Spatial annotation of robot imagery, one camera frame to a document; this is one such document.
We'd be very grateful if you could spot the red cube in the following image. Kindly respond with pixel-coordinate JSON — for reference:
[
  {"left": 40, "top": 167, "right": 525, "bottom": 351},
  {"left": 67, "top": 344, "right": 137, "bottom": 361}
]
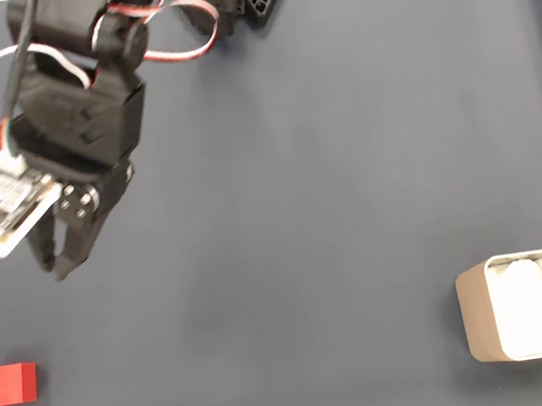
[{"left": 0, "top": 360, "right": 42, "bottom": 406}]

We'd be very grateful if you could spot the beige open box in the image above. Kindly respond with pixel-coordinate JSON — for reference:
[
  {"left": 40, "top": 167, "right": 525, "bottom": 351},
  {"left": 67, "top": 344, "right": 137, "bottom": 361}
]
[{"left": 451, "top": 248, "right": 542, "bottom": 369}]

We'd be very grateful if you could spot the dark blue table mat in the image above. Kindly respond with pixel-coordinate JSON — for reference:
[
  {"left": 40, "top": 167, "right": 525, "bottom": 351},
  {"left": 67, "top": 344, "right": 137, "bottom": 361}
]
[{"left": 0, "top": 0, "right": 542, "bottom": 406}]

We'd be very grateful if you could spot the white crumpled tissue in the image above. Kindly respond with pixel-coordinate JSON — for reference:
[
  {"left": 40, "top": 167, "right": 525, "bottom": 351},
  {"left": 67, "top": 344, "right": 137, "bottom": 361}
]
[{"left": 485, "top": 254, "right": 542, "bottom": 363}]

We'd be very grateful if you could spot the black camera cable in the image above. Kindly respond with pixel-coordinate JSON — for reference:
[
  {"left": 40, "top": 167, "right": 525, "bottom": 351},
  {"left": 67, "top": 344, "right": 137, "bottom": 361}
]
[{"left": 0, "top": 0, "right": 61, "bottom": 123}]

